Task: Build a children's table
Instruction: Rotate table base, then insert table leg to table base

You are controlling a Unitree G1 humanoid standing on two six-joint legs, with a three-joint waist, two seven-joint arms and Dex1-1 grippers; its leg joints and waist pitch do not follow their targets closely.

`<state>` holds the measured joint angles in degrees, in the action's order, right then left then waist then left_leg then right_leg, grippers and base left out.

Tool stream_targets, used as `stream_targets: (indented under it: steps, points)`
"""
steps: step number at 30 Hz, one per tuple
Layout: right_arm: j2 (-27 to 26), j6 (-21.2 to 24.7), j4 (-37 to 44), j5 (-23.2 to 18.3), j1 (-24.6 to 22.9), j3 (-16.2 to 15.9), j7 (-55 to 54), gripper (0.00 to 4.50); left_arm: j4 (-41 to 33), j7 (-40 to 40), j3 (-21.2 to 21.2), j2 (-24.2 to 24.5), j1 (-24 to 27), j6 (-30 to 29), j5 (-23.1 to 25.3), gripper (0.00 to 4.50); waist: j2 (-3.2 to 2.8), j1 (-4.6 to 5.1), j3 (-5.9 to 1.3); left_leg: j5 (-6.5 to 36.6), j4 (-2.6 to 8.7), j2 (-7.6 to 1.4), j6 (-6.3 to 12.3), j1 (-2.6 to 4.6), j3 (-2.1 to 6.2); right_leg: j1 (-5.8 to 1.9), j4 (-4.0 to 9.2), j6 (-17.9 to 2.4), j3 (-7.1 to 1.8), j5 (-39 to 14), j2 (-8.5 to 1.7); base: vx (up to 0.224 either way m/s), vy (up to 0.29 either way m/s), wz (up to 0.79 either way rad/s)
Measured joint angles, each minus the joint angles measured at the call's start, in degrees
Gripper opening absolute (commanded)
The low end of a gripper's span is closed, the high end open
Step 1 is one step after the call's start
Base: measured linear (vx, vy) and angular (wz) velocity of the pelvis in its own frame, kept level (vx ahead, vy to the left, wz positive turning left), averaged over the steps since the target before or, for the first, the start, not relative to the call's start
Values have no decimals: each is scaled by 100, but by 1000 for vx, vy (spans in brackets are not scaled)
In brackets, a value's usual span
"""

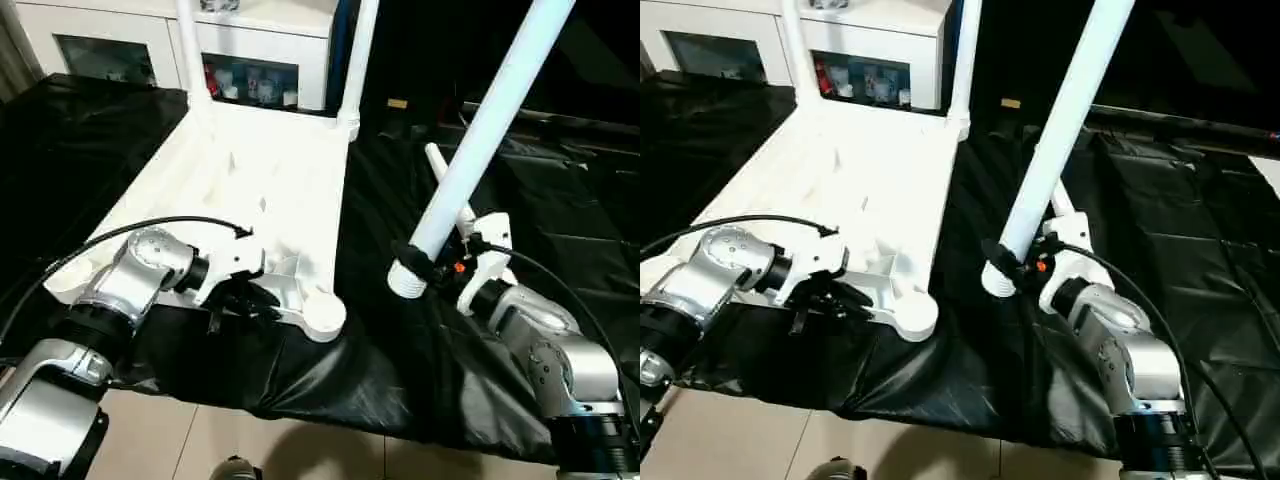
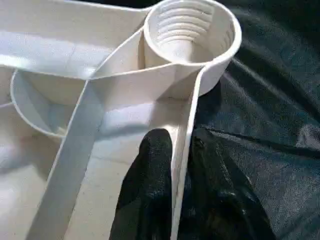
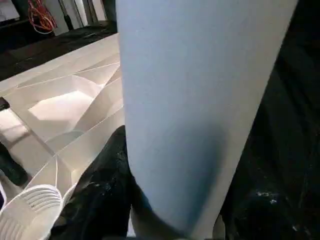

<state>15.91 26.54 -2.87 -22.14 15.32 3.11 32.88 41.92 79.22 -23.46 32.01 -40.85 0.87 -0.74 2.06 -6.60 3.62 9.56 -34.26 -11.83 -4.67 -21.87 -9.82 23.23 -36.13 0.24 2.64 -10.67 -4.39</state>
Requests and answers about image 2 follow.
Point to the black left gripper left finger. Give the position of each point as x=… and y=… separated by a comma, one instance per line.
x=147, y=195

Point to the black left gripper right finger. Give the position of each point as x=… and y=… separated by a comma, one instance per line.
x=220, y=200

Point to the white plastic table top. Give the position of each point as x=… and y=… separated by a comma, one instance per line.
x=75, y=100

